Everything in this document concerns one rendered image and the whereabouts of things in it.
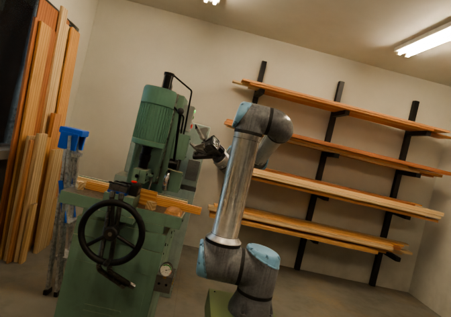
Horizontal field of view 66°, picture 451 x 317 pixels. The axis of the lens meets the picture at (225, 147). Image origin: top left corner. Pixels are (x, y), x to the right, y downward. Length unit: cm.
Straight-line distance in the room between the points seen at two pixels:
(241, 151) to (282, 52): 317
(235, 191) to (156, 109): 65
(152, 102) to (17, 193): 171
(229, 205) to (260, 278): 31
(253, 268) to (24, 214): 220
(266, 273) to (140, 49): 343
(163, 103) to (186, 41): 262
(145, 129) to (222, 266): 79
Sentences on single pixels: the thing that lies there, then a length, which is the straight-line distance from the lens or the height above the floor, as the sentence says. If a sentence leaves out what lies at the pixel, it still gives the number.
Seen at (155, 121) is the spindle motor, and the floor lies 133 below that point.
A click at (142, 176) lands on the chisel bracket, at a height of 103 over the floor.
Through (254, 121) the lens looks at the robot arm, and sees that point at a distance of 138.
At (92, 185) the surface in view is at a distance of 196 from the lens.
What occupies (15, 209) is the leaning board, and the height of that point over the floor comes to 41.
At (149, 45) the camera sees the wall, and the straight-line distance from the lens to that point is 440.
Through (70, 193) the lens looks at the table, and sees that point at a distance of 183.
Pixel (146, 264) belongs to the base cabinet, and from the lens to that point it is 181.
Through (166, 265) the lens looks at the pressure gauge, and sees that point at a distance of 173.
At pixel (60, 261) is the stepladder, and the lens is 276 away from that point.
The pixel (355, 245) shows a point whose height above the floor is 54.
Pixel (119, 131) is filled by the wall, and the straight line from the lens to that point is 432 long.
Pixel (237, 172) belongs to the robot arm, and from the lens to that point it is 138.
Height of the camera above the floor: 129
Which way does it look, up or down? level
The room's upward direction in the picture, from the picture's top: 13 degrees clockwise
